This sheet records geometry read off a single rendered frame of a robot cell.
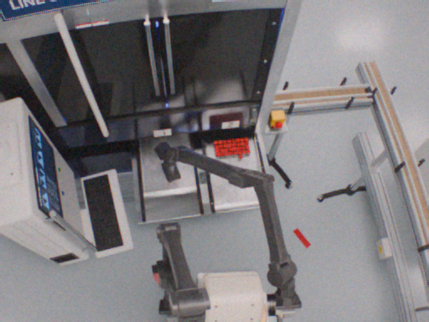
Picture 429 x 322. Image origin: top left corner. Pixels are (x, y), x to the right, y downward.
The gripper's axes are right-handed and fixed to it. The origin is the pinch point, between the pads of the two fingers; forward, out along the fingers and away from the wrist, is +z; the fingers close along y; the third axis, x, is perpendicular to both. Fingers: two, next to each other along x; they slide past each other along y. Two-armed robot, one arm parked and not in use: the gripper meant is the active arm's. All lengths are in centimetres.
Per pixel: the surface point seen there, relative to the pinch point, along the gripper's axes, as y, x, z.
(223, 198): -17.7, -19.9, 5.6
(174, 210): -13.9, 4.5, 6.1
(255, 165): -8.0, -42.3, 5.3
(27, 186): -8, 53, -60
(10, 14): 31, 38, -98
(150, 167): 12.1, 7.5, 5.9
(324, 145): 16, -131, 92
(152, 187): 1.3, 10.2, 6.0
